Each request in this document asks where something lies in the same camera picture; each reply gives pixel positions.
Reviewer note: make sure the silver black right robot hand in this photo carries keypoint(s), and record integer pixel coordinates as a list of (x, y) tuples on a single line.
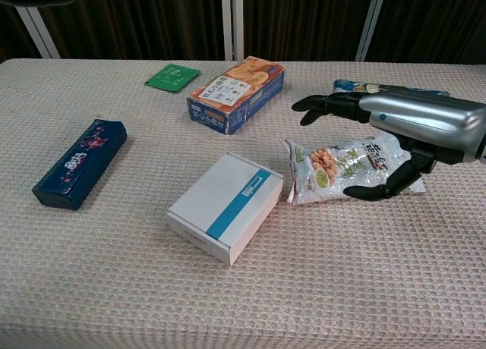
[(417, 114)]

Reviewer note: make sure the blue glasses case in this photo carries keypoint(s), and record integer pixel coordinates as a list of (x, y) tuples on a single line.
[(76, 163)]

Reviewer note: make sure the blue cookie package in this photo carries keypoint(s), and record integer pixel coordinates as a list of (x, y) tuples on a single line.
[(347, 85)]

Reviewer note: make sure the silver peanut snack bag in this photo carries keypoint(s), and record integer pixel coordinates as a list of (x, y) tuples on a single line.
[(326, 170)]

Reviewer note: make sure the dark brown curtain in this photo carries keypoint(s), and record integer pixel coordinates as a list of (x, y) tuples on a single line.
[(303, 22)]

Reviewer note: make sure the green flat packet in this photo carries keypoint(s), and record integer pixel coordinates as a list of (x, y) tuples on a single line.
[(172, 77)]

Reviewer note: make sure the orange and blue cracker box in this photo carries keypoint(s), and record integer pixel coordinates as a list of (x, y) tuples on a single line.
[(235, 95)]

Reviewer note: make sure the white box with blue stripe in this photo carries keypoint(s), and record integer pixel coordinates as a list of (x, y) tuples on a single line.
[(224, 201)]

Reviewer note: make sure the pink waffle tablecloth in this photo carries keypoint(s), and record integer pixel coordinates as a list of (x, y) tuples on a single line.
[(114, 288)]

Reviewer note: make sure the slanted white frame post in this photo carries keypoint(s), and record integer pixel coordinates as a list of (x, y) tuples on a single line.
[(38, 34), (370, 22)]

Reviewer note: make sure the upright white frame post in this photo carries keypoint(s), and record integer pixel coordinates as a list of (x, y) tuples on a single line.
[(226, 22), (238, 22)]

